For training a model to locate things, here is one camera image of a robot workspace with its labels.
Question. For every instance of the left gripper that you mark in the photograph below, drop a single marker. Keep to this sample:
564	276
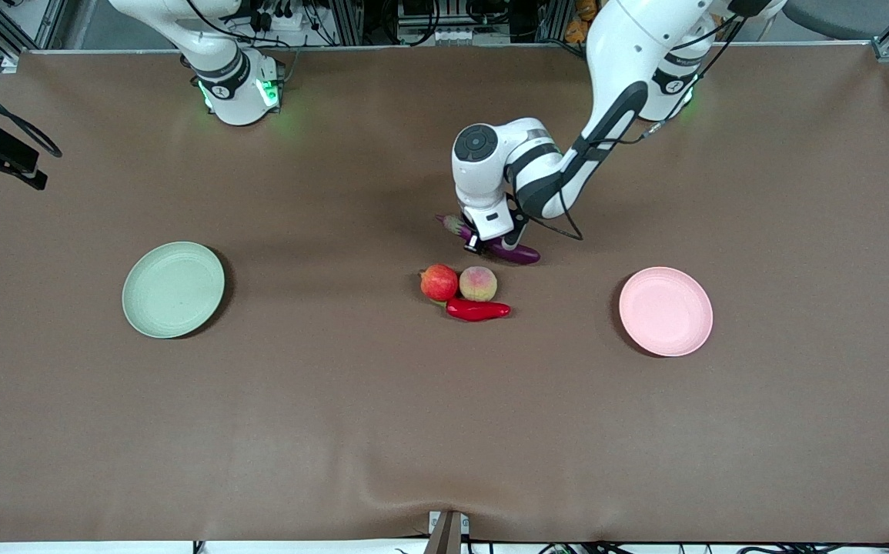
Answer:
519	218

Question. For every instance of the yellow pink peach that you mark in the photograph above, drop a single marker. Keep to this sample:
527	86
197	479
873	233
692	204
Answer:
479	284

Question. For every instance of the purple eggplant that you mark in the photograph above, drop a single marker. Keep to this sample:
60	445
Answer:
521	254

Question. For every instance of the red apple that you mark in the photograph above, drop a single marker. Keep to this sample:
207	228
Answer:
439	283

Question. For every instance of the red chili pepper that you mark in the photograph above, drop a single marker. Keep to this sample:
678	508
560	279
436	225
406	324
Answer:
475	310

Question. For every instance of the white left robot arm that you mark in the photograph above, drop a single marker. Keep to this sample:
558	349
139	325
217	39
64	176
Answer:
621	46

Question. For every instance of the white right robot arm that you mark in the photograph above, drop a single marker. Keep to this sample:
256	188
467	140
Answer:
232	92

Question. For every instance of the brown table cloth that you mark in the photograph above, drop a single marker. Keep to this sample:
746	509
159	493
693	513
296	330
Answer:
444	431

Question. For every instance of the pink round plate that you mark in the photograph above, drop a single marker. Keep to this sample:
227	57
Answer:
666	312

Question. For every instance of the small white power strip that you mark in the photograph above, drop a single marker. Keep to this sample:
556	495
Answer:
456	35

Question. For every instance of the dark equipment rack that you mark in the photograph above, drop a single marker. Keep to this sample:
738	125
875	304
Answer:
506	19

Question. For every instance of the green round plate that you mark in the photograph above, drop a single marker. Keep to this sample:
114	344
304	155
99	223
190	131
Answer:
173	290

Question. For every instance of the pile of orange items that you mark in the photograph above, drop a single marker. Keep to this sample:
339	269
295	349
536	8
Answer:
576	32

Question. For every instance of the white power strip with plugs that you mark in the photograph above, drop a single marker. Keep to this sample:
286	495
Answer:
286	21

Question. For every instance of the grey office chair seat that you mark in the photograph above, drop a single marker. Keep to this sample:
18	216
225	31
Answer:
837	19

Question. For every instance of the grey metal bracket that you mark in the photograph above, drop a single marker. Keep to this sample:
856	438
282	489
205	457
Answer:
446	535

